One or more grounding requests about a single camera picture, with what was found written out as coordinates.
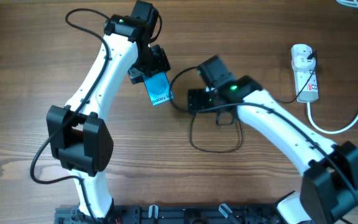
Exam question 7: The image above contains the blue screen Galaxy smartphone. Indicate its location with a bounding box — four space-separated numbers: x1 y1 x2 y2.
143 72 173 106

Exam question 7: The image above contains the black charger cable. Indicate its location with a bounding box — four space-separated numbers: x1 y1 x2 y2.
188 49 319 154

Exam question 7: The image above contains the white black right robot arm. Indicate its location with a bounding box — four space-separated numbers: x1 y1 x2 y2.
189 55 358 223

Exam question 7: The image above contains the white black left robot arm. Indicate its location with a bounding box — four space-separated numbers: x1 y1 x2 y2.
47 1 170 223

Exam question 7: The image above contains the white charger plug adapter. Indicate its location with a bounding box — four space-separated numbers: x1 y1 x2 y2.
291 55 316 72

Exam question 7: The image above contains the white power strip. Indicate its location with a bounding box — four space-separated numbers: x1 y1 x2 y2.
291 44 319 103

